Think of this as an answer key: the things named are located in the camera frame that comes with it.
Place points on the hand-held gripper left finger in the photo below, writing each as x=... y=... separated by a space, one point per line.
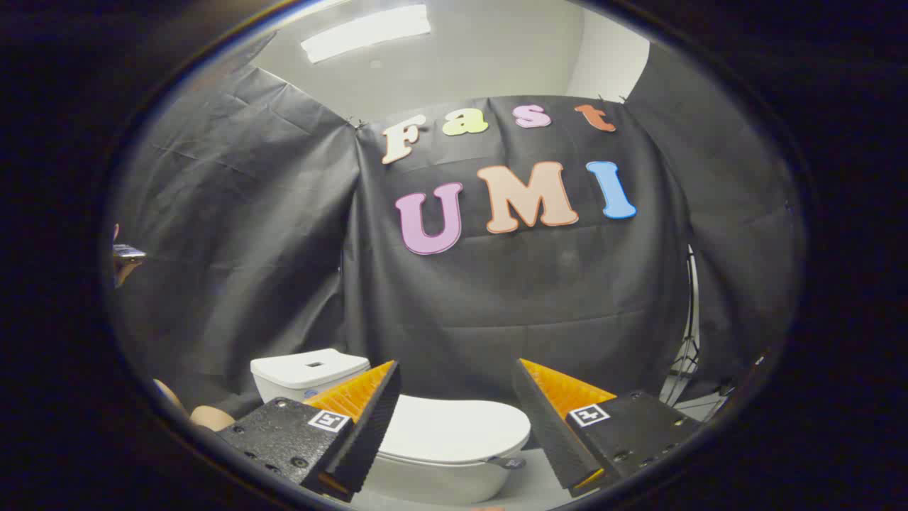
x=376 y=419

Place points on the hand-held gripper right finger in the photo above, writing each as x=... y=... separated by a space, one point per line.
x=543 y=426

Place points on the white toilet body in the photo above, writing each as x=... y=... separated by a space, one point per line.
x=305 y=372

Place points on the black backdrop cloth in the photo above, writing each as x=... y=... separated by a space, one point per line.
x=496 y=298

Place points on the person's leg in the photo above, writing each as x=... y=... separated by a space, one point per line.
x=209 y=416

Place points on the black tripod stand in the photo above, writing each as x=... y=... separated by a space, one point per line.
x=694 y=298

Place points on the silver phone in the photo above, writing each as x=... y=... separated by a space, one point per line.
x=129 y=253

